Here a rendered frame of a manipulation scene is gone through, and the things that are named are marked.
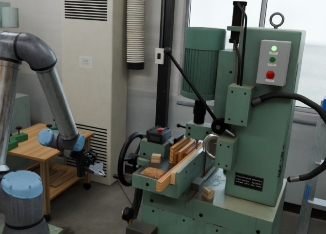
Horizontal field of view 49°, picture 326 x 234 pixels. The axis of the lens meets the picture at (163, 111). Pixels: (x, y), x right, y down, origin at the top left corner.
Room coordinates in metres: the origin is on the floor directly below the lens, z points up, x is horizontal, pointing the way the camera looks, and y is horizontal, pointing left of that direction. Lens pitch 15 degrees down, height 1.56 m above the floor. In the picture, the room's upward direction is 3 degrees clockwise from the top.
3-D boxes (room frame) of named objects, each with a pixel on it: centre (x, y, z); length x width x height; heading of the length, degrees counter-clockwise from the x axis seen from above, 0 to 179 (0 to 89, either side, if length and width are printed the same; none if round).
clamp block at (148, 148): (1.66, 0.01, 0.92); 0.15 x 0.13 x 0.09; 155
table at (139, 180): (1.63, -0.06, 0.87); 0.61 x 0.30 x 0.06; 155
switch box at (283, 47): (1.34, -0.40, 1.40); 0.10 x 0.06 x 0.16; 65
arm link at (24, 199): (1.29, 0.55, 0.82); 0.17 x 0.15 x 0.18; 75
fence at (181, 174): (1.57, -0.20, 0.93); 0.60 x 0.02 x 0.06; 155
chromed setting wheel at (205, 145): (1.43, -0.23, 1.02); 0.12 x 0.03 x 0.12; 65
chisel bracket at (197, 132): (1.59, -0.19, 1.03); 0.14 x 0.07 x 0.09; 65
